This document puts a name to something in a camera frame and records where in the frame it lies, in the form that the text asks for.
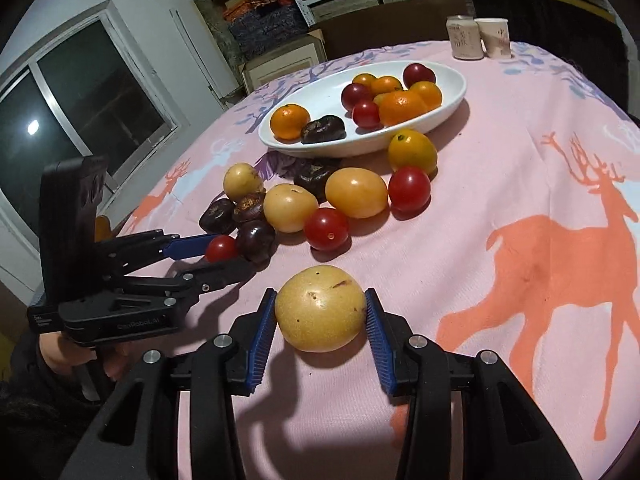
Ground large mandarin orange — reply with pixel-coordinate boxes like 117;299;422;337
378;90;430;127

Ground beige picture frame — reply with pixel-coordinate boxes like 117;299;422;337
242;30;329;97

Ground person's left hand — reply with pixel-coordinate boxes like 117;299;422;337
39;333;127;382

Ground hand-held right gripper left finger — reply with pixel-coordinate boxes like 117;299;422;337
60;287;279;480

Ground brown board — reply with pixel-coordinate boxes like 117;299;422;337
315;0;472;61

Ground dark purple plum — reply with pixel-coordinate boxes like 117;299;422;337
235;220;277;264

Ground red cherry tomato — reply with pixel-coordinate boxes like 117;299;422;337
352;100;382;129
204;235;239;263
388;166;432;212
304;207;351;252

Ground beige paper cup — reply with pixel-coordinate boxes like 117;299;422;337
475;17;512;59

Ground blue patterned boxes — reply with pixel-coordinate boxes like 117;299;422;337
227;5;311;61

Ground pink deer print tablecloth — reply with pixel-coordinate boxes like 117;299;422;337
117;40;640;480

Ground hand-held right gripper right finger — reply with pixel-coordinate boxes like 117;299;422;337
364;287;583;480

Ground yellow round fruit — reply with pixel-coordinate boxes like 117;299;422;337
274;264;367;353
263;183;319;233
223;162;265;201
325;167;389;219

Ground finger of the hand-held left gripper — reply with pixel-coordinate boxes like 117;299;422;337
95;229;223;282
107;257;257;307

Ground beige drink can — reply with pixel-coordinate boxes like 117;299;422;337
446;15;485;61

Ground orange patterned boxes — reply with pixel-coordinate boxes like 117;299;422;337
222;0;296;22

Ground white oval plate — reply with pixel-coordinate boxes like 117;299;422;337
257;60;467;158

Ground white framed sliding window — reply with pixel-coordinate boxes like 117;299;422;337
0;0;180;301

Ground person's left forearm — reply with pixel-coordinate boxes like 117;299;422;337
0;330;108;480

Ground white board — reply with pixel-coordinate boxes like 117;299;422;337
170;7;237;107

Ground dark water chestnut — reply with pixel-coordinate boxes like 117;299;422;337
301;115;347;144
232;192;267;223
199;198;237;235
292;158;343;198

